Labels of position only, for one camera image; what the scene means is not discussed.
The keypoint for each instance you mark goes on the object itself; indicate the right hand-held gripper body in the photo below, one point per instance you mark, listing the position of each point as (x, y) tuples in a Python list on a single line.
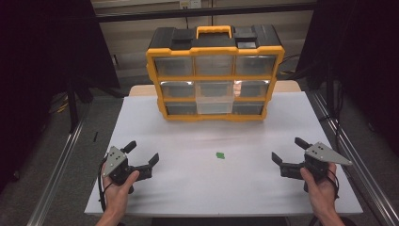
[(320, 153)]

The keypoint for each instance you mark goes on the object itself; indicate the person's left hand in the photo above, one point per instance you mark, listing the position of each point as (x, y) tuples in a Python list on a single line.
[(117, 196)]

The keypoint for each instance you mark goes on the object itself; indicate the white table mat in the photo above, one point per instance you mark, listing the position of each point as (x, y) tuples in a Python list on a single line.
[(204, 179)]

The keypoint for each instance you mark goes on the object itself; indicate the small black floor item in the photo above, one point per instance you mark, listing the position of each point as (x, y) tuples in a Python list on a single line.
[(95, 137)]

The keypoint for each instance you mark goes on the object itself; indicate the black metal stand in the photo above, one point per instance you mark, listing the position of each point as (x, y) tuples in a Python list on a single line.
[(72, 106)]

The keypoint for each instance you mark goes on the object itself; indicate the single frosted organizer drawer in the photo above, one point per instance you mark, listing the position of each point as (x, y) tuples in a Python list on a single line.
[(215, 105)]

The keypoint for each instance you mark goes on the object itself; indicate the yellow black organizer case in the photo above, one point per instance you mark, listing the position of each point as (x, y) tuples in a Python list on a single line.
[(216, 40)]

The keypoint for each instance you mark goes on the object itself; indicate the black horizontal bar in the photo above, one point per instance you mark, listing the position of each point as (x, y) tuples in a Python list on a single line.
[(156, 14)]

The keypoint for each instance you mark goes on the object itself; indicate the metal floor rail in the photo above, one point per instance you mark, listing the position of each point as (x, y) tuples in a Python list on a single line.
[(55, 175), (354, 147)]

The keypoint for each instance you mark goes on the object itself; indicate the small green piece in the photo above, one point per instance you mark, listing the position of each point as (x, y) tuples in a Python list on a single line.
[(220, 155)]

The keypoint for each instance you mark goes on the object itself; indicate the grid of clear plastic drawers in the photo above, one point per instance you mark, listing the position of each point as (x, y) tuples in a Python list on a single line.
[(174, 66)]

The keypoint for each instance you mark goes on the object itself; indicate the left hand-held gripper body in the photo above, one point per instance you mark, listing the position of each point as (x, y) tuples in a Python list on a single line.
[(114, 158)]

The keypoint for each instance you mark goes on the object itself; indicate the person's right hand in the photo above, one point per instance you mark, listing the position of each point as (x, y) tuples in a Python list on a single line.
[(321, 196)]

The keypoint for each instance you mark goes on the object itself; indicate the white wall socket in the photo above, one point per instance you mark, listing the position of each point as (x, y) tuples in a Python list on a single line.
[(190, 3)]

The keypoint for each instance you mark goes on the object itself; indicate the black curtain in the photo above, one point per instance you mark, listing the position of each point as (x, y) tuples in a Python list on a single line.
[(37, 62), (360, 62)]

